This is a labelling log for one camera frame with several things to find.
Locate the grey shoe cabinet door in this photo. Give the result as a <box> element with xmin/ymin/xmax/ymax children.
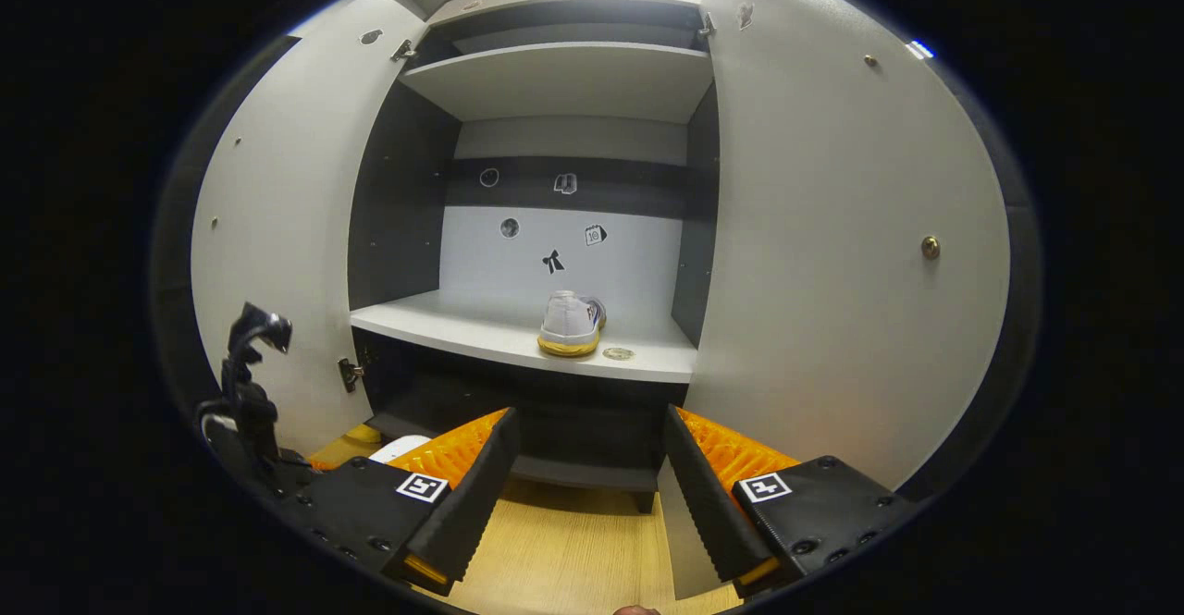
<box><xmin>657</xmin><ymin>0</ymin><xmax>1012</xmax><ymax>600</ymax></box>
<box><xmin>190</xmin><ymin>0</ymin><xmax>428</xmax><ymax>459</ymax></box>

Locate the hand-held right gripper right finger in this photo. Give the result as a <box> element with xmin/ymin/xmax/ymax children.
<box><xmin>661</xmin><ymin>405</ymin><xmax>917</xmax><ymax>599</ymax></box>

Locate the white canvas shoe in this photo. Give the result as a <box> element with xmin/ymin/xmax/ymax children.
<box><xmin>536</xmin><ymin>290</ymin><xmax>608</xmax><ymax>358</ymax></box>
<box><xmin>368</xmin><ymin>434</ymin><xmax>433</xmax><ymax>464</ymax></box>

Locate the grey shoe cabinet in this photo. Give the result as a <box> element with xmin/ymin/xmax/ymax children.
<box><xmin>347</xmin><ymin>0</ymin><xmax>722</xmax><ymax>514</ymax></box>

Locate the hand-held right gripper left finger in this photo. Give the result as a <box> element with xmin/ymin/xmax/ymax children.
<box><xmin>277</xmin><ymin>407</ymin><xmax>521</xmax><ymax>597</ymax></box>

